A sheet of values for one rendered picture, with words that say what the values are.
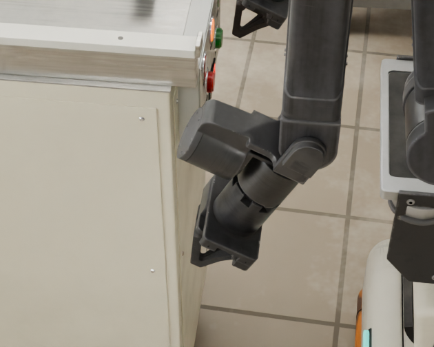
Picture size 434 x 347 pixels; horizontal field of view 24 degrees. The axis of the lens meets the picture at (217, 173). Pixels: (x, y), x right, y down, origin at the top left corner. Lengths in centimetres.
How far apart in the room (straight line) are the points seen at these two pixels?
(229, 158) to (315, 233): 124
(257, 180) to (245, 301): 109
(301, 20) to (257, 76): 172
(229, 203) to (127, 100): 29
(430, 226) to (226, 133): 34
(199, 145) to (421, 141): 22
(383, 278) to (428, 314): 42
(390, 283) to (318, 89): 90
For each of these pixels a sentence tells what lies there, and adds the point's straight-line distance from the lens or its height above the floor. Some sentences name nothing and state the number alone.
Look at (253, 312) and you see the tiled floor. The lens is 208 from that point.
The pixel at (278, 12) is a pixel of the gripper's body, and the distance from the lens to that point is 139.
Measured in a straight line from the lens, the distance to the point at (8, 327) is 172.
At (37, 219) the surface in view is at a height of 57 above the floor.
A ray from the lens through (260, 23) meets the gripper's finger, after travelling 144.
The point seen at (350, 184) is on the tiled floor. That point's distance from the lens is 234.
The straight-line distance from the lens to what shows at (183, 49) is 124.
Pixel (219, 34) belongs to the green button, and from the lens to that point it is 147.
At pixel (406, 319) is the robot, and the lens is 150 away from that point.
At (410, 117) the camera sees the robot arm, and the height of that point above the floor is 102.
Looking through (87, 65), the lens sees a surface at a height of 86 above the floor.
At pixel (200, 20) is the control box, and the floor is 84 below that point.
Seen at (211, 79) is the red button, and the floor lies 77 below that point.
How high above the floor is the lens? 166
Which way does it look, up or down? 45 degrees down
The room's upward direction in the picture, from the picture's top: straight up
